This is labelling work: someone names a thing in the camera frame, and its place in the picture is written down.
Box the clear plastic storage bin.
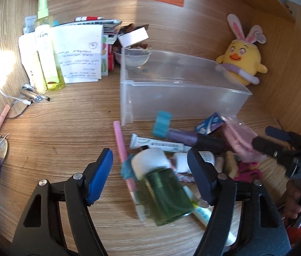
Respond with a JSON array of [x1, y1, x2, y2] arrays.
[[120, 48, 252, 125]]

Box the blue Max staple box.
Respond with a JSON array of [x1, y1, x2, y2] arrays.
[[195, 112, 225, 135]]

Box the small white box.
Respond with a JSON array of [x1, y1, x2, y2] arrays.
[[117, 27, 149, 47]]

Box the pink pen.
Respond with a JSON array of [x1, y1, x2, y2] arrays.
[[113, 120, 146, 223]]

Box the yellow green spray bottle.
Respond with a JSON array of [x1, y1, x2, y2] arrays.
[[35, 0, 65, 91]]

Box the purple spray bottle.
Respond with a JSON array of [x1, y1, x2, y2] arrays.
[[152, 111, 225, 154]]

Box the green glass bottle white cap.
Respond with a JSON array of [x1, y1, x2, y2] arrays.
[[131, 146, 193, 226]]

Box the dirty beige eraser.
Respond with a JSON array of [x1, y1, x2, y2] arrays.
[[224, 151, 238, 179]]

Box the red white marker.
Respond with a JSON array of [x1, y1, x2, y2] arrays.
[[75, 16, 104, 22]]

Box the small white jar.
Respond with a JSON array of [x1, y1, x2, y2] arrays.
[[171, 151, 215, 174]]

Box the silver clip tool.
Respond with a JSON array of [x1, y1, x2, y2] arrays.
[[20, 84, 50, 102]]

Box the teal highlighter marker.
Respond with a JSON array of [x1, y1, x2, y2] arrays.
[[183, 186, 236, 247]]

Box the white ointment tube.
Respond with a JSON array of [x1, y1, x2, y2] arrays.
[[130, 134, 191, 153]]

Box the pink handled tool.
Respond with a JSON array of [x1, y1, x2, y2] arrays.
[[0, 105, 10, 129]]

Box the white paper with writing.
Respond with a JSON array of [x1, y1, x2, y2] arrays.
[[51, 25, 103, 84]]

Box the person's right hand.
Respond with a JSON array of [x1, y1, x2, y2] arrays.
[[277, 179, 301, 223]]

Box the yellow chick plush toy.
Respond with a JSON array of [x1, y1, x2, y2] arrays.
[[216, 13, 267, 86]]

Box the bowl of beads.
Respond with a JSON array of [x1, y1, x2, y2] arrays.
[[123, 49, 152, 68]]

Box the pink scissors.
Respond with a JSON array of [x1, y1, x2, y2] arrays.
[[234, 161, 263, 183]]

